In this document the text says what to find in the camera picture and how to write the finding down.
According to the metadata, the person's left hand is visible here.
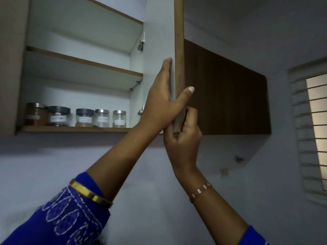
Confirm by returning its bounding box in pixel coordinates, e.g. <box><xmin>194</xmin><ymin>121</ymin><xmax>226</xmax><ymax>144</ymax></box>
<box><xmin>138</xmin><ymin>57</ymin><xmax>195</xmax><ymax>137</ymax></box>

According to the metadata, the person's right hand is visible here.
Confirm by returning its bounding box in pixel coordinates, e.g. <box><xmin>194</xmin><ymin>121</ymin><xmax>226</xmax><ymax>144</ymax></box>
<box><xmin>163</xmin><ymin>107</ymin><xmax>203</xmax><ymax>177</ymax></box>

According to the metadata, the fennel jar steel lid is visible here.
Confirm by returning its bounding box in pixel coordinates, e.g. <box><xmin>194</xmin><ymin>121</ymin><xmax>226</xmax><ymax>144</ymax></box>
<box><xmin>112</xmin><ymin>110</ymin><xmax>127</xmax><ymax>128</ymax></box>

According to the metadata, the black pepper jar steel lid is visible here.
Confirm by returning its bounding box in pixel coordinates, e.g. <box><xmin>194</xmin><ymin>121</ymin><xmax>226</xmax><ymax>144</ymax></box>
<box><xmin>94</xmin><ymin>109</ymin><xmax>110</xmax><ymax>128</ymax></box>

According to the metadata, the garam masala jar grey lid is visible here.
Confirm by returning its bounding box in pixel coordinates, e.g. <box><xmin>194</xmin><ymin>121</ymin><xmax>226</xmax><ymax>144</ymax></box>
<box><xmin>75</xmin><ymin>108</ymin><xmax>95</xmax><ymax>128</ymax></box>

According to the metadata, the brown wooden cabinet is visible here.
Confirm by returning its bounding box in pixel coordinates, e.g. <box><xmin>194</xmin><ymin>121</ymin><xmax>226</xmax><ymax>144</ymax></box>
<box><xmin>0</xmin><ymin>0</ymin><xmax>185</xmax><ymax>137</ymax></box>

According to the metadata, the black pepper jar grey lid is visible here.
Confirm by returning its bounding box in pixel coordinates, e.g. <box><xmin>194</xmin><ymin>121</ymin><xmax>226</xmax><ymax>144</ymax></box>
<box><xmin>48</xmin><ymin>106</ymin><xmax>71</xmax><ymax>127</ymax></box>

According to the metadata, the red chilli powder jar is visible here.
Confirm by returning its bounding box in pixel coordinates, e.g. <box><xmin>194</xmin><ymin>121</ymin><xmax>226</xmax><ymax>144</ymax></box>
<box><xmin>25</xmin><ymin>102</ymin><xmax>49</xmax><ymax>127</ymax></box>

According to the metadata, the person's right forearm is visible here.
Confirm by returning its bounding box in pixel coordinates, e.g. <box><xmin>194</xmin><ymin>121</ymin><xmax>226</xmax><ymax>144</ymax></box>
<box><xmin>173</xmin><ymin>165</ymin><xmax>250</xmax><ymax>245</ymax></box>

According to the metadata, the person's left forearm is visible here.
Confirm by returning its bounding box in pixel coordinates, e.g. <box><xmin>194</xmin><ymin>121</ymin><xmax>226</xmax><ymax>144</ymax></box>
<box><xmin>86</xmin><ymin>124</ymin><xmax>164</xmax><ymax>202</ymax></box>

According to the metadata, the white cabinet shelf board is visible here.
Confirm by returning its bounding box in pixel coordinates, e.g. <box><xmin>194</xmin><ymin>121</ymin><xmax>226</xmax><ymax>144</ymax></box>
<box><xmin>25</xmin><ymin>46</ymin><xmax>143</xmax><ymax>93</ymax></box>

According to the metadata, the gold bangle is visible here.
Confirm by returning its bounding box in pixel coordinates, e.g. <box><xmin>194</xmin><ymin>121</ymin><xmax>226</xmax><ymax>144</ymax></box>
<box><xmin>69</xmin><ymin>178</ymin><xmax>114</xmax><ymax>210</ymax></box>

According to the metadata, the window with white blinds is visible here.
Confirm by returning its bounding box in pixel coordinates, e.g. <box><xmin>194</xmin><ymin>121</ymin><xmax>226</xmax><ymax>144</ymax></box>
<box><xmin>287</xmin><ymin>57</ymin><xmax>327</xmax><ymax>208</ymax></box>

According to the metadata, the red beaded bracelet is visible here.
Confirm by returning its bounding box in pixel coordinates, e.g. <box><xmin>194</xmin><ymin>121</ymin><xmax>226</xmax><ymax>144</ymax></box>
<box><xmin>189</xmin><ymin>182</ymin><xmax>213</xmax><ymax>204</ymax></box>

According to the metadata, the dark brown wall cabinet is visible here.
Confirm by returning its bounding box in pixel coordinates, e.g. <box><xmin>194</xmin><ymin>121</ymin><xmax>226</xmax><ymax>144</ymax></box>
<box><xmin>183</xmin><ymin>39</ymin><xmax>272</xmax><ymax>136</ymax></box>

